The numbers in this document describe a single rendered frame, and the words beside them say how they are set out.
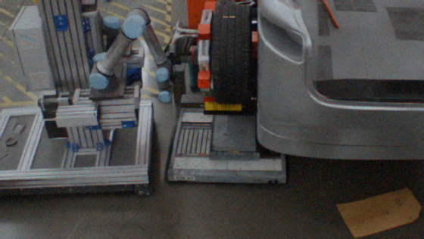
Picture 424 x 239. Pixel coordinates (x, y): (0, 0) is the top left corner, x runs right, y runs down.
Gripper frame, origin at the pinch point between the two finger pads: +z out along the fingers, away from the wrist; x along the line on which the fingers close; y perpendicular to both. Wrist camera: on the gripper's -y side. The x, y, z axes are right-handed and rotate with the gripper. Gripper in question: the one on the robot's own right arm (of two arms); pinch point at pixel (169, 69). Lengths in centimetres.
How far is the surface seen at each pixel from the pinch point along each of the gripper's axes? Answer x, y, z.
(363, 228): -123, -81, -69
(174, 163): 2, -75, -6
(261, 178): -59, -77, -22
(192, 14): -13, 7, 65
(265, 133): -56, 5, -73
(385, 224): -139, -81, -67
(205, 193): -20, -83, -30
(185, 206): -7, -83, -42
